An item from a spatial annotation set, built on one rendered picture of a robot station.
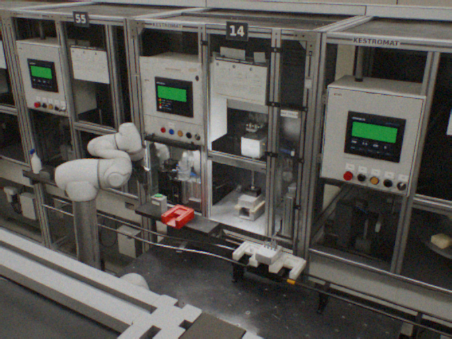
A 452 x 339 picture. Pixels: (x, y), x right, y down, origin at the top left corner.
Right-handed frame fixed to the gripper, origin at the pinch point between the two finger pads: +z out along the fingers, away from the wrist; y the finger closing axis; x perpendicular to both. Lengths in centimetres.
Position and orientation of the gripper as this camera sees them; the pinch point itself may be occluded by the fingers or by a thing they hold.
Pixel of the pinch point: (146, 189)
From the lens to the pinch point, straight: 281.4
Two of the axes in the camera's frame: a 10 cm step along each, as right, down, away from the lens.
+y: -8.3, -0.6, 5.6
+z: 2.1, 8.9, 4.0
